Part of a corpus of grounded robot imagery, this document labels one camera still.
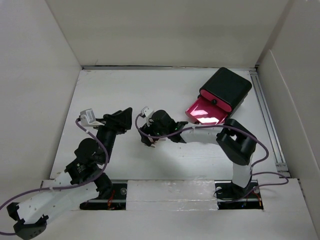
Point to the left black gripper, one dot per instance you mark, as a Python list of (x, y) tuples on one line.
[(120, 121)]

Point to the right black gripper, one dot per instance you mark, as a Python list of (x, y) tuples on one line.
[(148, 129)]

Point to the small brown white eraser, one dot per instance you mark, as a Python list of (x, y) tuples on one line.
[(151, 144)]

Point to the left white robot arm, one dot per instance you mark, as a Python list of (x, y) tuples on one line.
[(82, 180)]

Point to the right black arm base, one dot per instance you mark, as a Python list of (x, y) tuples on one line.
[(232, 197)]

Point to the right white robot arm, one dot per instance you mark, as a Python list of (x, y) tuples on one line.
[(235, 141)]

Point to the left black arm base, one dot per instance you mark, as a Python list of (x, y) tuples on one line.
[(116, 200)]

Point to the black drawer cabinet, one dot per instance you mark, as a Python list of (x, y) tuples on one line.
[(229, 87)]

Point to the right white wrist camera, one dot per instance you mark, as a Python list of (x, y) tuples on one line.
[(147, 113)]

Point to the aluminium rail right side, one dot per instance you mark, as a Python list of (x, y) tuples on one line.
[(280, 161)]

